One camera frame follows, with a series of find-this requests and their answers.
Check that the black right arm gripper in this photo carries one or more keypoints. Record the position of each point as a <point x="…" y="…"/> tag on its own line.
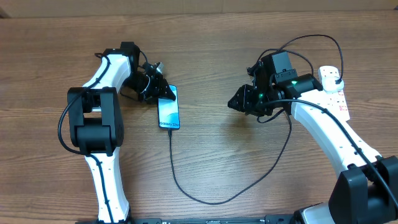
<point x="245" y="96"/>

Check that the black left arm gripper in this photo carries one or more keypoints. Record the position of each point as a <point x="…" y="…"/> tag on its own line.
<point x="158" y="89"/>

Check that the blue Samsung Galaxy smartphone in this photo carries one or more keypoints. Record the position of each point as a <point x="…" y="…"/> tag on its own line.
<point x="168" y="111"/>

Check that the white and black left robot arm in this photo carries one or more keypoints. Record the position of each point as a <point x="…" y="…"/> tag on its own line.
<point x="96" y="123"/>

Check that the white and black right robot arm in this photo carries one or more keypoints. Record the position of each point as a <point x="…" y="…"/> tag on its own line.
<point x="366" y="188"/>

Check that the white charger plug adapter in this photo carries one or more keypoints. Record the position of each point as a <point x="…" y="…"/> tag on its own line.
<point x="332" y="84"/>

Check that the white power strip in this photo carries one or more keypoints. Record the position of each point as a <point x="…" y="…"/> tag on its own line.
<point x="336" y="102"/>

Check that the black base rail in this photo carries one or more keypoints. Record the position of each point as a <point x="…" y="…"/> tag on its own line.
<point x="211" y="221"/>

